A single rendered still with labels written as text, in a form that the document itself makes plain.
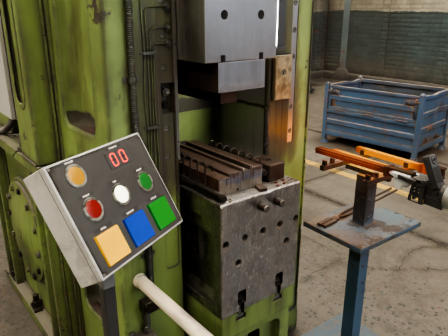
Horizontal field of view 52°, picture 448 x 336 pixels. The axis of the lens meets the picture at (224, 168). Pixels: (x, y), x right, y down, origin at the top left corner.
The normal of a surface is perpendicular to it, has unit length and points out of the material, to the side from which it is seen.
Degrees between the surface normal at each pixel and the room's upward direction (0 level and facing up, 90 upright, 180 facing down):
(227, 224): 90
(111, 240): 60
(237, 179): 90
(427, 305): 0
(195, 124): 90
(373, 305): 0
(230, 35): 90
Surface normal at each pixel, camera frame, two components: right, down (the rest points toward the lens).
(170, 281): 0.62, 0.25
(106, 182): 0.77, -0.35
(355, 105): -0.72, 0.22
